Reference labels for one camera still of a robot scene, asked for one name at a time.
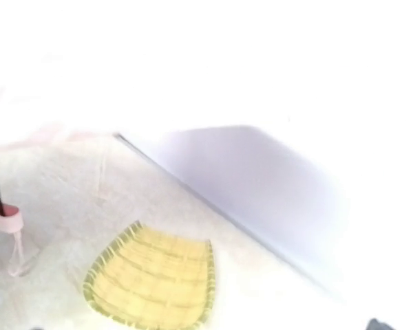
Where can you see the woven bamboo tray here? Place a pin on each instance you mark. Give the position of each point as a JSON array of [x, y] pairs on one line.
[[147, 279]]

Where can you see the pink folding umbrella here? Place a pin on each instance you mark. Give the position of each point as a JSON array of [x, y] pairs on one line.
[[80, 120]]

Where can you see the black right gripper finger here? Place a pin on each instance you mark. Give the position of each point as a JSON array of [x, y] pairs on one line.
[[375, 324]]

